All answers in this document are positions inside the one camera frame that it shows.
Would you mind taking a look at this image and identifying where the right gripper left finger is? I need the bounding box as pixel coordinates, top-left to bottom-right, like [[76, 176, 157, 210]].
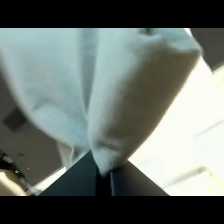
[[39, 150, 100, 197]]

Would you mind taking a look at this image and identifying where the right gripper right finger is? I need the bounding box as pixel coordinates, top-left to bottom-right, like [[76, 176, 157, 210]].
[[109, 159, 170, 197]]

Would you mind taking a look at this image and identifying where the white garment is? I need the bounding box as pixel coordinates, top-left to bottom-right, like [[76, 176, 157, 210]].
[[0, 28, 204, 177]]

